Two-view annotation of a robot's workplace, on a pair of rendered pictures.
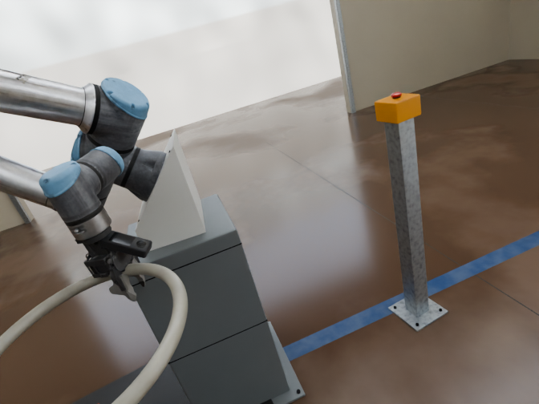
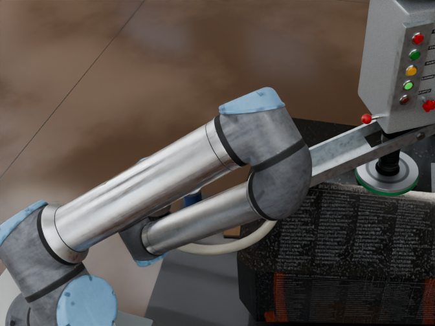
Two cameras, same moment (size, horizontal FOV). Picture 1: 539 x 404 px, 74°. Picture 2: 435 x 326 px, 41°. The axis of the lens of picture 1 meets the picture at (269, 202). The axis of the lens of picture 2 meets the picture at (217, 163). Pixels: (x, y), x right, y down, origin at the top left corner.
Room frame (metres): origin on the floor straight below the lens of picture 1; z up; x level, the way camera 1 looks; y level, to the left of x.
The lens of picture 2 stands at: (1.67, 1.22, 2.37)
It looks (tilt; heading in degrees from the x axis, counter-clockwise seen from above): 44 degrees down; 213
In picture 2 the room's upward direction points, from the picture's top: 5 degrees counter-clockwise
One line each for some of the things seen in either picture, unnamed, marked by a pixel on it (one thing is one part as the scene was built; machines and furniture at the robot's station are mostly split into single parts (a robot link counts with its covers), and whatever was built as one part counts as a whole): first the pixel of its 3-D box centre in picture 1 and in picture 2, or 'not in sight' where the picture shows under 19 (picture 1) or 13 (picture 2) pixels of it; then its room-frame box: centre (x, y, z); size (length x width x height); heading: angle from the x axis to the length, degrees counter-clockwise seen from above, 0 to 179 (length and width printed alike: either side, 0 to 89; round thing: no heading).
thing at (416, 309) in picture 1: (408, 218); not in sight; (1.35, -0.57, 0.54); 0.20 x 0.20 x 1.09; 18
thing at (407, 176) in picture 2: not in sight; (386, 169); (0.14, 0.93, 0.87); 0.21 x 0.21 x 0.01
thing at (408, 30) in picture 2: not in sight; (408, 67); (0.27, 0.96, 1.40); 0.08 x 0.03 x 0.28; 134
